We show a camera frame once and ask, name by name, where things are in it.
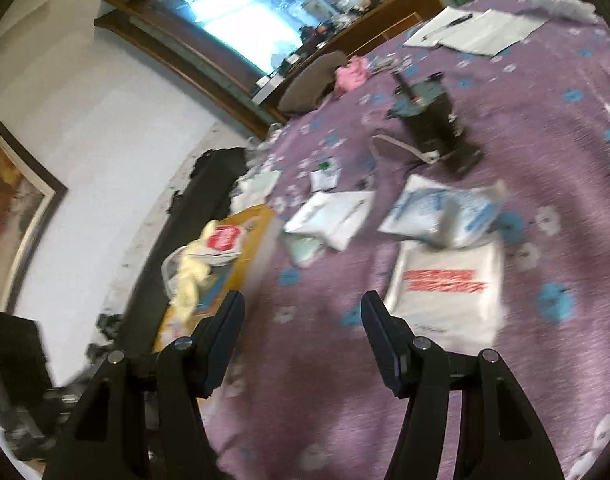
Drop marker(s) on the dark round chair cushion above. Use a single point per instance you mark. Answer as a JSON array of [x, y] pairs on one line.
[[312, 80]]

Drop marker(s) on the white blue printed packet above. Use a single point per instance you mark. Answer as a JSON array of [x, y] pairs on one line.
[[435, 212], [330, 217]]

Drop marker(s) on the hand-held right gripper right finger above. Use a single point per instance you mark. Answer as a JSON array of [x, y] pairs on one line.
[[385, 345]]

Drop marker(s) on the small white packet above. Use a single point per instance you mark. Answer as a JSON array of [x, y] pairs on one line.
[[325, 176]]

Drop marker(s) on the white foam wrap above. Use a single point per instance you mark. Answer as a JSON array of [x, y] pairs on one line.
[[562, 6]]

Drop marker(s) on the framed wall picture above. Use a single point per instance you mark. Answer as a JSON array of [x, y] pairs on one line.
[[12, 210]]

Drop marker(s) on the pink cloth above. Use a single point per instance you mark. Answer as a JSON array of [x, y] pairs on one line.
[[351, 74]]

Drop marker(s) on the black pen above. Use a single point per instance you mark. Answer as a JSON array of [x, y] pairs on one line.
[[447, 26]]

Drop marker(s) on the red label white packet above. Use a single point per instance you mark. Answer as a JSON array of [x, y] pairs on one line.
[[224, 239]]

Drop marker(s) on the white packet red print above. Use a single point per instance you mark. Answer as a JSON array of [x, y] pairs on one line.
[[445, 310]]

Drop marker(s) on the black box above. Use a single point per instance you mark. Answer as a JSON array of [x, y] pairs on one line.
[[15, 360]]

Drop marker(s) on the yellow cardboard box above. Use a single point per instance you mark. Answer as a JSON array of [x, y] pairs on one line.
[[250, 240]]

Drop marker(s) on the yellow cloth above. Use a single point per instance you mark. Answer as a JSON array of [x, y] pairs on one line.
[[192, 275]]

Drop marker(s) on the black motor device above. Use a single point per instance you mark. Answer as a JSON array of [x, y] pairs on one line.
[[430, 115]]

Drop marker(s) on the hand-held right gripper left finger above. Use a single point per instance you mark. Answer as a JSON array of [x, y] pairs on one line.
[[225, 340]]

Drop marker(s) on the black case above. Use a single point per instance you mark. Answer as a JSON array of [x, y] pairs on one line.
[[195, 200]]

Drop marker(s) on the white paper sheets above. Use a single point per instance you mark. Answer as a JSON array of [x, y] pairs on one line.
[[475, 30]]

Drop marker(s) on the wooden framed mirror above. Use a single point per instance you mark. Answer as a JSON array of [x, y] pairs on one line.
[[225, 15]]

